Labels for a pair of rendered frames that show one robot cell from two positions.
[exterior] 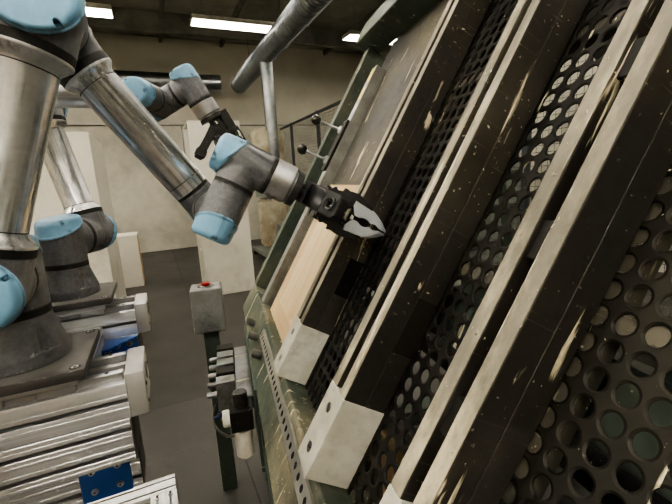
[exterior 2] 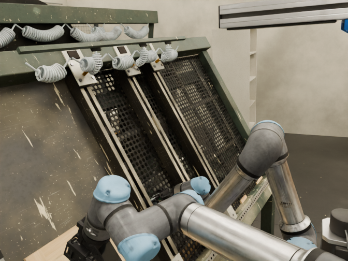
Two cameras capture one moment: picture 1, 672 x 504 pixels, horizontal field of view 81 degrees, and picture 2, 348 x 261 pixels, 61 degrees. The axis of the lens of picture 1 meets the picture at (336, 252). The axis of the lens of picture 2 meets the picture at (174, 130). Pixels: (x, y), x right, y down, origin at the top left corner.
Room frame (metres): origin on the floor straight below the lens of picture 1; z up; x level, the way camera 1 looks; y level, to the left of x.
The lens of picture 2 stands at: (1.52, 0.97, 1.97)
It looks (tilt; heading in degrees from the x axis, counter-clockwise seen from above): 17 degrees down; 230
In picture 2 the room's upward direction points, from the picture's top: 4 degrees counter-clockwise
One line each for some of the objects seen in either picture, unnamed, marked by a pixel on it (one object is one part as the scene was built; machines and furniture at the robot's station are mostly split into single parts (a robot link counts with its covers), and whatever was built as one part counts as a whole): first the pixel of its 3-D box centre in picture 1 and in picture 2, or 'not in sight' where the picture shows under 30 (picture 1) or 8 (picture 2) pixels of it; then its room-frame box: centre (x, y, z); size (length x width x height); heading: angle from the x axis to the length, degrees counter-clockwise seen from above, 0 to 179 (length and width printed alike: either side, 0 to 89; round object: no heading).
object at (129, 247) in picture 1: (118, 260); not in sight; (5.49, 3.07, 0.36); 0.58 x 0.45 x 0.72; 114
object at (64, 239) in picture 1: (62, 238); not in sight; (1.15, 0.79, 1.20); 0.13 x 0.12 x 0.14; 179
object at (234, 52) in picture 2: not in sight; (235, 91); (-2.47, -2.15, 1.03); 0.60 x 0.58 x 2.05; 24
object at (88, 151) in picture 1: (72, 250); not in sight; (3.22, 2.16, 0.88); 0.90 x 0.60 x 1.75; 24
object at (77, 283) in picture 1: (68, 278); not in sight; (1.14, 0.79, 1.09); 0.15 x 0.15 x 0.10
